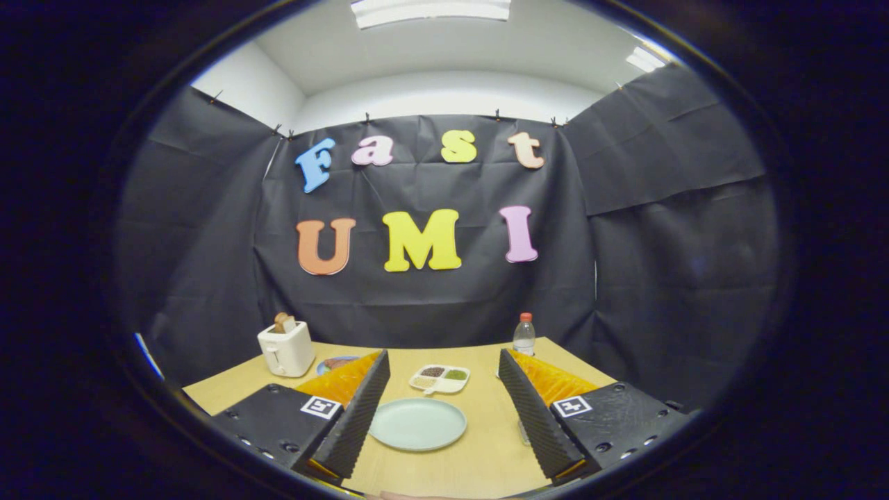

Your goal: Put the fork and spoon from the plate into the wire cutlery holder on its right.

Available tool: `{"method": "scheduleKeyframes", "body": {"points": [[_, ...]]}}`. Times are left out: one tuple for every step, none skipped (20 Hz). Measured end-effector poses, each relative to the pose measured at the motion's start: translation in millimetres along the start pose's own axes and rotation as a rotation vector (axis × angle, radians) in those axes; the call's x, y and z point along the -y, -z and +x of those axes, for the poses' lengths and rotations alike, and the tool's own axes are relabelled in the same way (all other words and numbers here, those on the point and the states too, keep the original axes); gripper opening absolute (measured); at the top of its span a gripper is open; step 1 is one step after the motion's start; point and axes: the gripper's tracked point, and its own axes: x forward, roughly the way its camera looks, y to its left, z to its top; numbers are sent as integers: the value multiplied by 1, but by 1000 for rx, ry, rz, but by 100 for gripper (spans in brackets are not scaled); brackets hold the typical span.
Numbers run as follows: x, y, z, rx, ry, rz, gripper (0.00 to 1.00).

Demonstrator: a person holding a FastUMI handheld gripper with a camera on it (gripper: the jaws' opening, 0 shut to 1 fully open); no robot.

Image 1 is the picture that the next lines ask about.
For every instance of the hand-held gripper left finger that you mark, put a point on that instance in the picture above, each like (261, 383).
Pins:
(358, 417)

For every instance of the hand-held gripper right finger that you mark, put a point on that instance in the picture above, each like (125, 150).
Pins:
(531, 417)

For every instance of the brown steak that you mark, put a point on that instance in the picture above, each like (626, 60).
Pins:
(338, 362)

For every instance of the blue plate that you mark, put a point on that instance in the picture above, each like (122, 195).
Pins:
(324, 367)

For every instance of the pale green plate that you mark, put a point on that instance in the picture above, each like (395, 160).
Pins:
(417, 425)

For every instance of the yellow soybeans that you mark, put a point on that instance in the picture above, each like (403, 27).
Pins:
(424, 382)

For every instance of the clear bottle with red cap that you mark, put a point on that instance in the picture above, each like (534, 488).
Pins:
(524, 340)

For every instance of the green mung beans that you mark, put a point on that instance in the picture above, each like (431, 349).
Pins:
(455, 375)

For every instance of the dark red beans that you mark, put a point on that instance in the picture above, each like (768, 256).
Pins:
(433, 371)

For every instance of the white divided dish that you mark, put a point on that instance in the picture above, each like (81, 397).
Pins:
(444, 387)

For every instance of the cream toaster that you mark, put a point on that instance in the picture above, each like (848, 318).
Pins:
(287, 351)

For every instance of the toasted bread slice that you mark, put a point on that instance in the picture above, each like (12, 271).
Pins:
(282, 322)

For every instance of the black backdrop cloth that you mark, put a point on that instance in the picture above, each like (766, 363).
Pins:
(430, 305)

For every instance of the small ceiling light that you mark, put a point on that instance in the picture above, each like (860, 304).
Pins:
(644, 60)

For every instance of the long ceiling light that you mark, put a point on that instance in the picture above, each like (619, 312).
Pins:
(427, 8)

